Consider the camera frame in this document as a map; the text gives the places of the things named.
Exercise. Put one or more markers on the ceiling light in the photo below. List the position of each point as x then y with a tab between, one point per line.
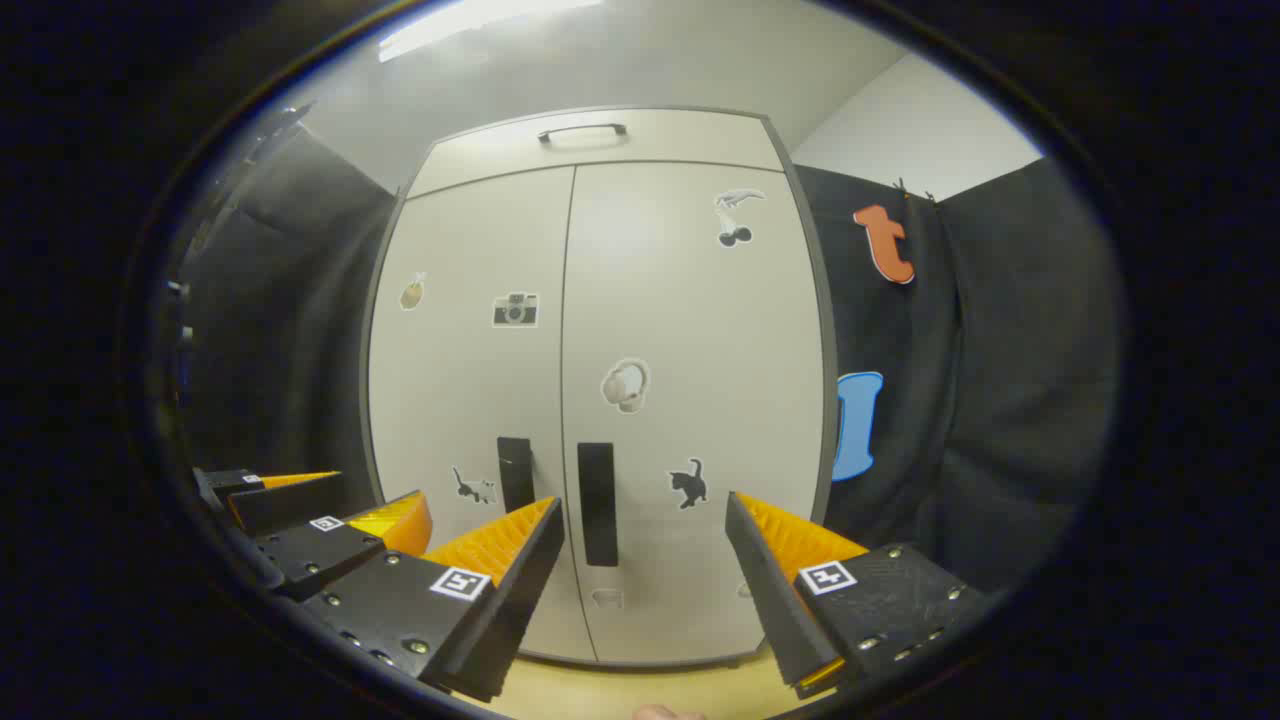
470	22

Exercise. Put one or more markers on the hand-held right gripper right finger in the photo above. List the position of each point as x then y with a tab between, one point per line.
765	590

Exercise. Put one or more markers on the grey shoe cabinet door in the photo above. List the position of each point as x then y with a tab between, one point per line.
700	330
450	380

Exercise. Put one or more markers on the black backdrop cloth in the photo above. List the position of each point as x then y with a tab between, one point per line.
290	330
1000	400

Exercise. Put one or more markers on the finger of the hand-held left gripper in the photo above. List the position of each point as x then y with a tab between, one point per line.
290	505
310	555

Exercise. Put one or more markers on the grey double-door shoe cabinet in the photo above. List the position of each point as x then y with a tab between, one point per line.
831	420

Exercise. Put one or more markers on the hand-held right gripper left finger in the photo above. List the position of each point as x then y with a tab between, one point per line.
520	590

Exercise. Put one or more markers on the grey cabinet top flap panel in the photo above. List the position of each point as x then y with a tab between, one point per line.
680	145

